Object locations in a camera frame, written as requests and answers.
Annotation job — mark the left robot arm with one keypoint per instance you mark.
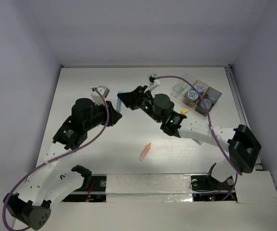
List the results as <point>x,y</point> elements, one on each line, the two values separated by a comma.
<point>37,193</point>

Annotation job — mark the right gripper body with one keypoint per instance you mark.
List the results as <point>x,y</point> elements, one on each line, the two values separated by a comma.
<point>145,105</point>

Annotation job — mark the pink orange highlighter marker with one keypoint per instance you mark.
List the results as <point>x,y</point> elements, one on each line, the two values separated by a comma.
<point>144,152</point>

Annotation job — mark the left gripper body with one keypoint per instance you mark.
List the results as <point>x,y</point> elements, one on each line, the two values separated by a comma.
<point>100,114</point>

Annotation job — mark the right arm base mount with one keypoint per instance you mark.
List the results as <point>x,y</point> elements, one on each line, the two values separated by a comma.
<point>207,189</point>

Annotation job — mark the yellow marker cap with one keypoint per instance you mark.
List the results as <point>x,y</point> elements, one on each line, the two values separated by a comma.
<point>184,111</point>

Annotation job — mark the green marker cap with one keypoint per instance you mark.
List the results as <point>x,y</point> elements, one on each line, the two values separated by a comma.
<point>182,88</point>

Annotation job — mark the orange plastic container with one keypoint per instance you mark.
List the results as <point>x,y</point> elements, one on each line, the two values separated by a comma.
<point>191,104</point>

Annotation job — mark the clear jar dark pins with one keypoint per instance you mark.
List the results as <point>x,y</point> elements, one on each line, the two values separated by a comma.
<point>205,104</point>
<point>213,97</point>

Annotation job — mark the clear plastic container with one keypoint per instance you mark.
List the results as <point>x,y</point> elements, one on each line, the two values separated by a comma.
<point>175,90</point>

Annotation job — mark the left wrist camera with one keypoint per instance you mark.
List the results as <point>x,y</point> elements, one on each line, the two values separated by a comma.
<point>100,94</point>

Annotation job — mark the blue patterned tape roll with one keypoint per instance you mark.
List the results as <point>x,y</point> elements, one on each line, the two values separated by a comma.
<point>200,88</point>
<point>192,96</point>

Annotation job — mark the blue highlighter marker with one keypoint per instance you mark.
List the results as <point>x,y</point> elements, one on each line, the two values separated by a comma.
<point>118,105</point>

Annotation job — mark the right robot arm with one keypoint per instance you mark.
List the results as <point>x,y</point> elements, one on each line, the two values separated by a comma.
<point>239,145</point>

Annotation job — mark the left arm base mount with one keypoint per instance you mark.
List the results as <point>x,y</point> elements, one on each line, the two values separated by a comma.
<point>93,189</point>

